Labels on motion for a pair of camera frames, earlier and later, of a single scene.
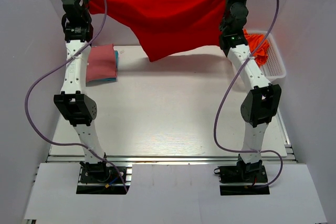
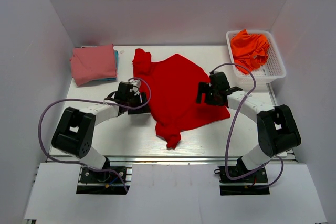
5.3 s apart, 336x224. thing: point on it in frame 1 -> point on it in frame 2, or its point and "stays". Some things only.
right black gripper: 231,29 -> 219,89
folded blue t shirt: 114,79 stays
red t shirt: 164,23 -> 171,81
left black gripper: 86,0 -> 137,96
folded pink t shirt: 101,63 stays
